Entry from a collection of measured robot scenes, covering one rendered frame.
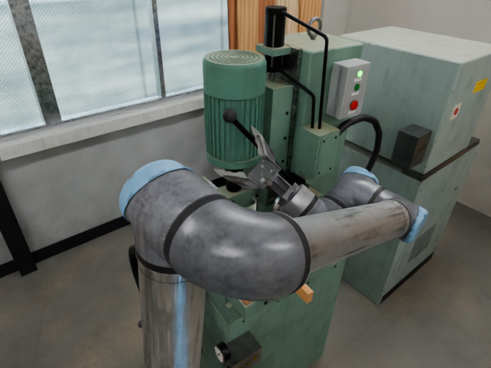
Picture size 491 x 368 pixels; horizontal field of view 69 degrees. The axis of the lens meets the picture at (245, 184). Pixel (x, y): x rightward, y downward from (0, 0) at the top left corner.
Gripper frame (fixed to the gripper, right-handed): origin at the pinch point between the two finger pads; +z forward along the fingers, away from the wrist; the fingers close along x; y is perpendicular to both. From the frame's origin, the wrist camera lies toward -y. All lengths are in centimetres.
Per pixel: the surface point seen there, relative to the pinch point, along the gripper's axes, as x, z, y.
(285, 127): -16.9, -6.4, -15.7
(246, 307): 31.3, -32.1, -8.9
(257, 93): -15.6, 4.3, -0.5
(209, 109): -4.3, 12.3, -4.5
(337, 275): 7, -61, -57
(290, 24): -112, 50, -167
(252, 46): -75, 56, -149
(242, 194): 7.5, -9.8, -25.0
